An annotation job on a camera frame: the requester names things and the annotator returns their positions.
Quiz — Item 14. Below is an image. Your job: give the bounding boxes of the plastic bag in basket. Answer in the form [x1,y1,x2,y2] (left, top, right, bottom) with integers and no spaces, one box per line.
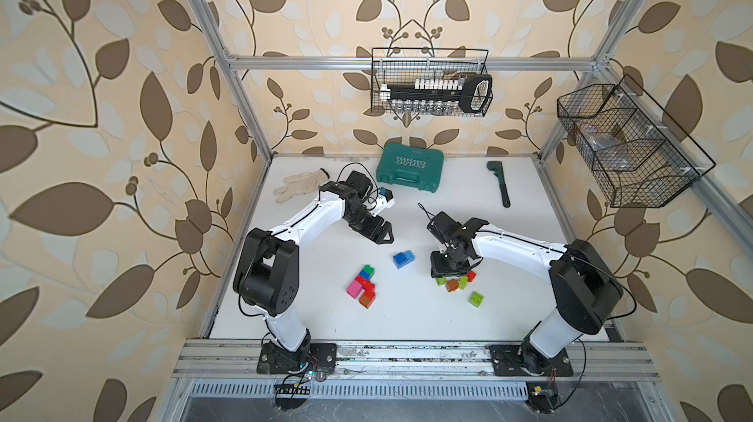
[578,124,635,172]

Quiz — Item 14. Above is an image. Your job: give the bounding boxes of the black wire basket right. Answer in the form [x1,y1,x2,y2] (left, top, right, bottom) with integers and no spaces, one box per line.
[557,74,716,208]

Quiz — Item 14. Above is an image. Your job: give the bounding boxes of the black white socket tool set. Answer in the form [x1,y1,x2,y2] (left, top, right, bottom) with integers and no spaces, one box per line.
[376,74,493,117]

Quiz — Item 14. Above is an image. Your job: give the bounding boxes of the pink lego brick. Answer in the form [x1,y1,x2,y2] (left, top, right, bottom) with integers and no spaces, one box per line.
[346,280,364,300]

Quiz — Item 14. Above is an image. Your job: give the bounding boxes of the green black wrench tool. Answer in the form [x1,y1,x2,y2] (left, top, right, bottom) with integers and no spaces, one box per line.
[486,161,511,208]

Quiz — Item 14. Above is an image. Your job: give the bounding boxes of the brown lego brick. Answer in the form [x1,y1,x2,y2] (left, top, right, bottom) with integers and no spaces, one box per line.
[445,280,459,293]

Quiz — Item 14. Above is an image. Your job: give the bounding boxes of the aluminium front rail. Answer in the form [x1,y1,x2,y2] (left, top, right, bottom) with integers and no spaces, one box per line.
[173,340,660,383]

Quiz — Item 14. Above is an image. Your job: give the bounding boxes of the small circuit board right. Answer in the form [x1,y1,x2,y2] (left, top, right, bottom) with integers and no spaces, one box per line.
[526,382,559,414]

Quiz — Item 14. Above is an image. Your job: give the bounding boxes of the blue long lego brick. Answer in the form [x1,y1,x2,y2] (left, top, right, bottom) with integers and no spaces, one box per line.
[392,251,415,270]

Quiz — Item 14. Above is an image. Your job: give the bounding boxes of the green square lego brick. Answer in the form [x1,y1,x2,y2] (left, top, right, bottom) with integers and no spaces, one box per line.
[362,265,375,278]

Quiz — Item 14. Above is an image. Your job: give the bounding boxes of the small circuit board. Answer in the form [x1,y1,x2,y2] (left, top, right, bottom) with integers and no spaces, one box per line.
[274,370,327,411]
[526,382,559,414]

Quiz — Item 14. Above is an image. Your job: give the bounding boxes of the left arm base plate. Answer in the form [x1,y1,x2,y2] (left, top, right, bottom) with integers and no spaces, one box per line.
[256,342,337,375]

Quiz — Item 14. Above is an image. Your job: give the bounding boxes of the lime green small lego brick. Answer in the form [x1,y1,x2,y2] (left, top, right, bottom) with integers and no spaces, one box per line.
[468,292,484,308]

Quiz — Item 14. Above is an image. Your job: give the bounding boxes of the black wire basket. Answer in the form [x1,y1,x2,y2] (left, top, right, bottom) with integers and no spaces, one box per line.
[557,74,716,208]
[369,47,493,117]

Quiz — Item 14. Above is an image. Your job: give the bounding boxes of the red long lego brick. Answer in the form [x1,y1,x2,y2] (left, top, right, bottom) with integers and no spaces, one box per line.
[352,276,376,298]

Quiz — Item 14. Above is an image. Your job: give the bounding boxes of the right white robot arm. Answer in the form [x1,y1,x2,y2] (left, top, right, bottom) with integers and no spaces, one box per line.
[427,212,625,373]

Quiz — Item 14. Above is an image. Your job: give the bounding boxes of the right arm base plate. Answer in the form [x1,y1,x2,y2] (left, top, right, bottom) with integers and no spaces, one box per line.
[487,344,575,377]

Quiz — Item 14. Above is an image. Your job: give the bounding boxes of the aluminium frame top bar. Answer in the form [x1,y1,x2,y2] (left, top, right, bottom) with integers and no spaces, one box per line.
[226,54,601,73]

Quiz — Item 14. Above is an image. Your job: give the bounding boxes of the green plastic tool case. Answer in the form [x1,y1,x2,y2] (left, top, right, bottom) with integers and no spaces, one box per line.
[376,143,444,193]

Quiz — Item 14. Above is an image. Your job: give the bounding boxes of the small circuit board left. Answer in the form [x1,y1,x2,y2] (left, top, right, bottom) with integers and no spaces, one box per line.
[274,370,327,411]

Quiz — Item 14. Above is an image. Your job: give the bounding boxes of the black wire basket centre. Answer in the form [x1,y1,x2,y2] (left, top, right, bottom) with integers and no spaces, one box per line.
[369,47,493,117]

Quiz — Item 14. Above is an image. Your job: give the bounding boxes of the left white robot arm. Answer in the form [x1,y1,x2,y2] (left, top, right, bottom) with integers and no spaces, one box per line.
[233,171,394,353]

